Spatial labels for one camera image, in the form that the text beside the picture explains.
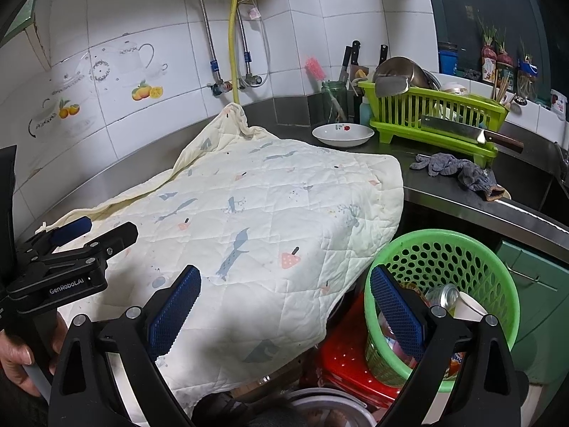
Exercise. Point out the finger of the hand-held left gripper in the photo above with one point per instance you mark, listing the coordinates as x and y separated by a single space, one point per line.
71 229
115 236

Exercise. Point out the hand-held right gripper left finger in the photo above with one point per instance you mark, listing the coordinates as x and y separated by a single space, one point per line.
173 309

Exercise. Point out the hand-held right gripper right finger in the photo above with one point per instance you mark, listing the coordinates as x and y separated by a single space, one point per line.
398 309

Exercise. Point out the red soda can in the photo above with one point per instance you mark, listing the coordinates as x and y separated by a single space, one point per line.
442 296

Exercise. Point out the green perforated plastic basket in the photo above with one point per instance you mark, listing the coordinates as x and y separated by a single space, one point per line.
444 249

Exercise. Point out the person's left hand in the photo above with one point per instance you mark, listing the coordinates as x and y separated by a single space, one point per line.
13 364

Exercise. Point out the red plastic stool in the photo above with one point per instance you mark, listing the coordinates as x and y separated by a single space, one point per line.
342 356

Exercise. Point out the round steel cooker pot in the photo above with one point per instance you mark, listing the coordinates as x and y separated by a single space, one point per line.
311 402

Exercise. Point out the green cabinet door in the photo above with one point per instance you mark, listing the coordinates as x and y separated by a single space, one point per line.
542 320

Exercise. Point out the cream quilted printed cloth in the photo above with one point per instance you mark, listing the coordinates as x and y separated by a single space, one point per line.
266 195

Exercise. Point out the grey rag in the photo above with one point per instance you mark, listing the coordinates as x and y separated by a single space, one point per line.
444 164

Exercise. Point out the metal pipe valve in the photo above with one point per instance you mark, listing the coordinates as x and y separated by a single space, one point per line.
220 87
252 80

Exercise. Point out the white plate with red print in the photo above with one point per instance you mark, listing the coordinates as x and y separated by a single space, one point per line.
342 135

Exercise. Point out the teal bottle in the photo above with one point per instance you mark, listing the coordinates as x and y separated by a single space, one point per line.
365 113

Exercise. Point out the green plastic dish rack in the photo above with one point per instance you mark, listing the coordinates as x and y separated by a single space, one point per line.
400 106

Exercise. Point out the steel spatula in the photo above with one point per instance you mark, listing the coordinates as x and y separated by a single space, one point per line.
391 85

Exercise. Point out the dark knife holder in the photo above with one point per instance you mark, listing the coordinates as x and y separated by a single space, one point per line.
355 89

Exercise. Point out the bundle of chopsticks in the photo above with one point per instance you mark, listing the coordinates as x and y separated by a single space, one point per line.
501 89

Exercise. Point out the blue plastic container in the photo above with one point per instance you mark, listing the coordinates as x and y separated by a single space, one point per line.
448 62

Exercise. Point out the pink bottle brush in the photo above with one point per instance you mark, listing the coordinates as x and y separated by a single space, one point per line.
314 69

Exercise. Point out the jar with sprouting plant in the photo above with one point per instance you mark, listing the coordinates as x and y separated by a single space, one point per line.
527 82
488 64
505 71

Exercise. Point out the white and red packet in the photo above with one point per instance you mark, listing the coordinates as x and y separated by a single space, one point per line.
558 102

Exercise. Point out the pink tag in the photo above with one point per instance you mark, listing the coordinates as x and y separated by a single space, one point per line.
253 12

